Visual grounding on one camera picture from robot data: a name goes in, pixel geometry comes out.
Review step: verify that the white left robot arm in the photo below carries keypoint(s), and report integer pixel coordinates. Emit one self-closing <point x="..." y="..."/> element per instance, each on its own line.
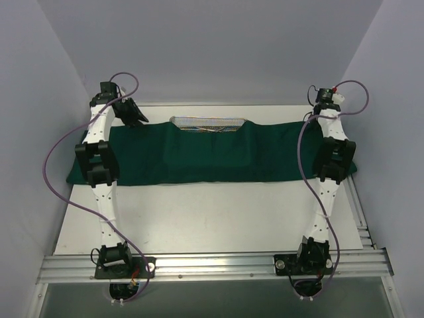
<point x="100" y="169"/>

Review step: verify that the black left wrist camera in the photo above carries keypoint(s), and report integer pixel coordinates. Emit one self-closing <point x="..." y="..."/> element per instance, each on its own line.
<point x="109" y="90"/>

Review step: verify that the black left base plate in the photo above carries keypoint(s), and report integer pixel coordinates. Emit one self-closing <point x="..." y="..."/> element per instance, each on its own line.
<point x="138" y="269"/>

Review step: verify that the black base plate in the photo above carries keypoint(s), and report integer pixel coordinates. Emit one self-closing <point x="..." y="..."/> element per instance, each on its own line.
<point x="138" y="269"/>
<point x="291" y="265"/>

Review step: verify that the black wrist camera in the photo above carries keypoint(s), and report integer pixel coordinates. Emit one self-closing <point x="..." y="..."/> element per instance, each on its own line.
<point x="324" y="100"/>
<point x="109" y="90"/>

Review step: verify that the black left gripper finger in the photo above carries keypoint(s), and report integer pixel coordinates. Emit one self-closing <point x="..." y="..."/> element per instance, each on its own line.
<point x="130" y="124"/>
<point x="141" y="119"/>

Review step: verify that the aluminium frame rail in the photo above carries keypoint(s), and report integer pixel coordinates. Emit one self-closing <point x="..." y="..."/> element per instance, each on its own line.
<point x="74" y="269"/>

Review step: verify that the metal mesh instrument tray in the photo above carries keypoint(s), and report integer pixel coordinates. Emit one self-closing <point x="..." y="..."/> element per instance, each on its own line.
<point x="207" y="124"/>

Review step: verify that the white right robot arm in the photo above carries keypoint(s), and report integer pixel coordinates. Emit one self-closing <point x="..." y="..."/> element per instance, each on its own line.
<point x="330" y="167"/>

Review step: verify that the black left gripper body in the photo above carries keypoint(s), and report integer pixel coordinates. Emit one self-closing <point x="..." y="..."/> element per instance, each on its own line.
<point x="128" y="110"/>

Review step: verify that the green surgical drape cloth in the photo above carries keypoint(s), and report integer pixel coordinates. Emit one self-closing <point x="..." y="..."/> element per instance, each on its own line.
<point x="164" y="154"/>

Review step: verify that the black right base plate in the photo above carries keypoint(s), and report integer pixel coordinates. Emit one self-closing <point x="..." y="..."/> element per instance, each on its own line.
<point x="291" y="265"/>

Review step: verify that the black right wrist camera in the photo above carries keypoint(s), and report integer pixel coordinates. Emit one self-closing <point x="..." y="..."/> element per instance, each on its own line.
<point x="324" y="100"/>

